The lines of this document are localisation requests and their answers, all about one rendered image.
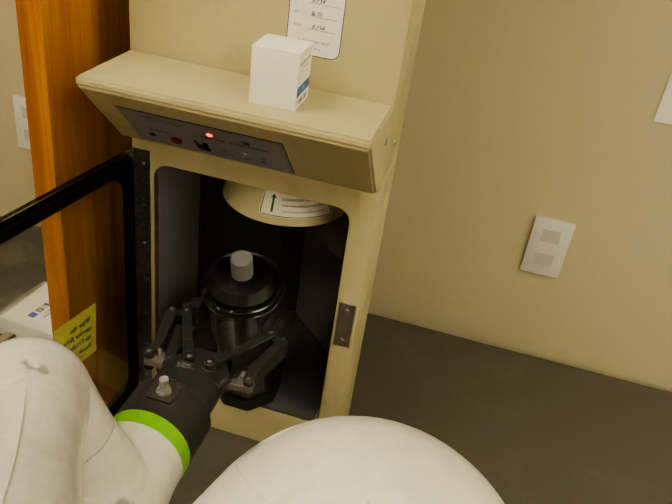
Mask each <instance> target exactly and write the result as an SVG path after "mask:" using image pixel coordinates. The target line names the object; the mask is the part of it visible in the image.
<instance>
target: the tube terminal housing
mask: <svg viewBox="0 0 672 504"><path fill-rule="evenodd" d="M425 3H426V0H347V2H346V10H345V18H344V25H343V33H342V41H341V48H340V56H339V62H336V61H332V60H327V59H322V58H317V57H312V59H311V69H310V78H309V87H308V88H311V89H315V90H320V91H325V92H329V93H334V94H339V95H343V96H348V97H353V98H357V99H362V100H367V101H371V102H376V103H381V104H385V105H390V106H392V107H391V108H392V109H394V111H393V117H392V122H391V128H390V134H389V139H388V145H387V151H386V156H385V162H384V168H383V173H382V179H381V184H380V187H379V189H378V191H377V193H376V192H375V193H374V194H371V193H367V192H363V191H359V190H354V189H350V188H346V187H342V186H337V185H333V184H329V183H325V182H320V181H316V180H312V179H308V178H303V177H299V176H295V175H291V174H286V173H282V172H278V171H274V170H269V169H265V168H261V167H257V166H252V165H248V164H244V163H240V162H235V161H231V160H227V159H223V158H218V157H214V156H210V155H206V154H201V153H197V152H193V151H188V150H184V149H180V148H176V147H171V146H167V145H163V144H159V143H154V142H150V141H146V140H142V139H137V138H133V137H132V148H133V147H136V148H140V149H144V150H149V151H150V197H151V298H152V343H153V341H154V339H155V208H154V176H155V172H156V171H157V169H158V168H160V167H161V166H170V167H174V168H178V169H182V170H186V171H191V172H195V173H199V174H203V175H207V176H211V177H216V178H220V179H224V180H228V181H232V182H237V183H241V184H245V185H249V186H253V187H257V188H262V189H266V190H270V191H274V192H278V193H282V194H287V195H291V196H295V197H299V198H303V199H307V200H312V201H316V202H320V203H324V204H328V205H332V206H336V207H339V208H341V209H342V210H344V211H345V213H346V214H347V215H348V218H349V229H348V235H347V242H346V248H345V254H344V261H343V267H342V274H341V280H340V286H339V293H338V299H337V305H336V312H335V318H334V324H333V331H332V337H331V344H330V350H329V356H328V363H327V369H326V375H325V382H324V388H323V394H322V401H321V407H320V408H319V409H318V411H317V414H316V416H315V419H314V420H316V419H321V418H327V417H335V416H348V415H349V411H350V405H351V400H352V395H353V389H354V384H355V378H356V373H357V368H358V362H359V357H360V352H361V346H362V341H363V336H364V330H365V325H366V320H367V314H368V309H369V303H370V298H371V293H372V287H373V282H374V277H375V271H376V266H377V261H378V255H379V250H380V244H381V239H382V234H383V228H384V223H385V218H386V212H387V207H388V202H389V196H390V191H391V186H392V180H393V175H394V169H395V164H396V159H397V152H398V148H399V142H400V137H401V131H402V126H403V121H404V115H405V110H406V105H407V99H408V94H409V89H410V83H411V78H412V72H413V67H414V62H415V56H416V51H417V46H418V40H419V35H420V30H421V24H422V19H423V13H424V8H425ZM288 10H289V0H129V21H130V50H133V51H138V52H143V53H147V54H152V55H157V56H161V57H166V58H171V59H175V60H180V61H185V62H189V63H194V64H199V65H203V66H208V67H213V68H217V69H222V70H227V71H231V72H236V73H241V74H245V75H250V70H251V55H252V45H253V44H254V43H255V42H257V41H258V40H259V39H261V38H262V37H263V36H265V35H266V34H267V33H269V34H275V35H280V36H285V37H286V32H287V21H288ZM340 302H342V303H346V304H350V305H354V306H356V309H355V315H354V321H353V327H352V332H351V338H350V344H349V348H347V347H344V346H340V345H336V344H333V341H334V335H335V329H336V323H337V316H338V310H339V304H340ZM210 418H211V426H210V427H213V428H216V429H220V430H223V431H226V432H230V433H233V434H236V435H240V436H243V437H247V438H250V439H253V440H257V441H260V442H262V441H263V440H265V439H267V438H268V437H270V436H272V435H274V434H276V433H278V432H280V431H283V430H285V429H287V428H290V427H292V426H295V425H298V424H301V423H304V422H308V421H307V420H303V419H300V418H296V417H293V416H290V415H286V414H283V413H279V412H276V411H272V410H269V409H266V408H262V407H258V408H256V409H253V410H251V411H245V410H242V409H238V408H235V407H232V406H228V405H225V404H224V403H222V401H221V399H219V400H218V402H217V404H216V406H215V407H214V409H213V411H212V412H211V414H210Z"/></svg>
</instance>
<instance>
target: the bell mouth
mask: <svg viewBox="0 0 672 504"><path fill-rule="evenodd" d="M223 196H224V198H225V200H226V201H227V203H228V204H229V205H230V206H231V207H232V208H234V209H235V210H236V211H238V212H239V213H241V214H243V215H245V216H247V217H249V218H251V219H254V220H257V221H260V222H263V223H267V224H272V225H278V226H287V227H308V226H316V225H321V224H325V223H328V222H331V221H334V220H336V219H338V218H339V217H341V216H342V215H344V214H345V211H344V210H342V209H341V208H339V207H336V206H332V205H328V204H324V203H320V202H316V201H312V200H307V199H303V198H299V197H295V196H291V195H287V194H282V193H278V192H274V191H270V190H266V189H262V188H257V187H253V186H249V185H245V184H241V183H237V182H232V181H228V180H226V182H225V184H224V186H223Z"/></svg>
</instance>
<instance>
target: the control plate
mask: <svg viewBox="0 0 672 504"><path fill-rule="evenodd" d="M114 106H115V105H114ZM115 107H116V108H117V109H118V110H119V112H120V113H121V114H122V115H123V116H124V117H125V119H126V120H127V121H128V122H129V123H130V124H131V126H132V127H133V128H134V129H135V130H136V131H137V133H138V134H139V135H140V136H141V137H142V138H143V139H147V140H151V141H155V142H160V143H164V144H168V145H172V146H177V147H181V148H185V149H190V150H194V151H198V152H202V153H207V154H211V155H215V156H219V157H224V158H228V159H232V160H236V161H241V162H245V163H249V164H253V165H258V166H262V167H266V168H270V169H275V170H279V171H283V172H287V173H292V174H295V173H294V171H293V168H292V166H291V163H290V161H289V159H288V156H287V154H286V151H285V149H284V146H283V144H282V143H277V142H273V141H269V140H264V139H260V138H256V137H251V136H247V135H242V134H238V133H234V132H229V131H225V130H221V129H216V128H212V127H207V126H203V125H199V124H194V123H190V122H186V121H181V120H177V119H172V118H168V117H164V116H159V115H155V114H150V113H146V112H142V111H137V110H133V109H129V108H124V107H120V106H115ZM148 132H153V133H155V134H156V135H157V136H151V135H150V134H148ZM206 132H207V133H211V134H213V135H214V137H208V136H206V135H205V133H206ZM171 137H177V138H179V139H181V140H182V144H176V143H173V142H172V141H171V140H170V138H171ZM193 140H196V141H201V142H205V143H207V145H208V146H209V148H210V149H211V152H210V151H205V150H201V149H199V148H198V147H197V146H196V144H195V143H194V141H193ZM241 141H246V142H249V143H250V144H251V145H250V146H247V145H244V144H242V143H241ZM223 148H224V149H226V150H228V151H229V152H226V155H224V154H222V152H223V151H222V150H221V149H223ZM241 153H245V154H247V155H248V156H249V157H246V159H242V155H241ZM261 158H266V159H268V160H269V162H266V164H263V163H262V161H263V160H261Z"/></svg>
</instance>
